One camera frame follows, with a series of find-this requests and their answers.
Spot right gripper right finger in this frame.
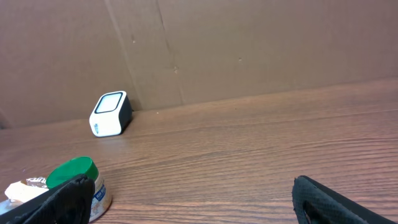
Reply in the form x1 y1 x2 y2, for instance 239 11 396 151
292 175 396 224

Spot brown PanTree snack bag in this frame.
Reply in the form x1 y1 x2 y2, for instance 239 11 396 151
1 177 49 215

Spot green lid jar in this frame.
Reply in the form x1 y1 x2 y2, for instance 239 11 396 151
46 156 112 223

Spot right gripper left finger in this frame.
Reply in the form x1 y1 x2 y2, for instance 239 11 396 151
1 186 90 224

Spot white barcode scanner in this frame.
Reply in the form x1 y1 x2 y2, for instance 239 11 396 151
89 91 132 138

